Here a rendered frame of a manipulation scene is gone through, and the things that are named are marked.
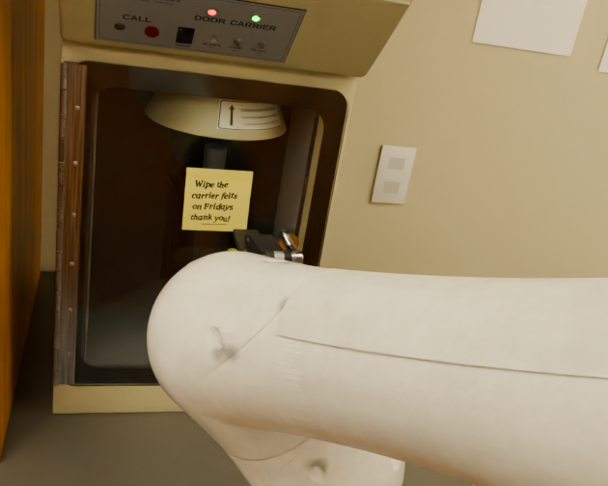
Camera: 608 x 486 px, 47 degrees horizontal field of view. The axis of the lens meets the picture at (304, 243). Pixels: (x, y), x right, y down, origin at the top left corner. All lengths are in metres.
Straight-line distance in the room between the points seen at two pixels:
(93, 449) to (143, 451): 0.06
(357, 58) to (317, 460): 0.45
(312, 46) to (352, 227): 0.68
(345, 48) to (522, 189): 0.82
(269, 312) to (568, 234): 1.29
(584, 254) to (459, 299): 1.36
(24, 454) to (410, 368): 0.67
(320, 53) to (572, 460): 0.56
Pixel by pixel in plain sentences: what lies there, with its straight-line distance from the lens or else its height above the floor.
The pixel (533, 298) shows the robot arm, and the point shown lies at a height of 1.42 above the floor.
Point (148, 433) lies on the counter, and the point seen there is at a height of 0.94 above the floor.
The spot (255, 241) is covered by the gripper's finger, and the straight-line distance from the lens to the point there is 0.72.
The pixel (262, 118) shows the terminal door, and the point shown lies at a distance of 0.79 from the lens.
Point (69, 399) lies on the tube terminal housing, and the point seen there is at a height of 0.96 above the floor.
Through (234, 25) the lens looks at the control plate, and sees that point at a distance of 0.71.
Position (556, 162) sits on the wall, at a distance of 1.52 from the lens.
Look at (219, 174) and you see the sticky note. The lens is 0.80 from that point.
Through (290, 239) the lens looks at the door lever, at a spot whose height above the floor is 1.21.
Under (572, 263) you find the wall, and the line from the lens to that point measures 1.65.
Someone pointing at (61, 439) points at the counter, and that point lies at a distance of 0.93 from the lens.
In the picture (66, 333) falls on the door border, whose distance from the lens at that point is 0.89.
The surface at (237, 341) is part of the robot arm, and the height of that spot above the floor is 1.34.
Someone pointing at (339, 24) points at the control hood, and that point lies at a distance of 0.72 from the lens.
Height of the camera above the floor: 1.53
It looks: 23 degrees down
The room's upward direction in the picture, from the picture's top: 10 degrees clockwise
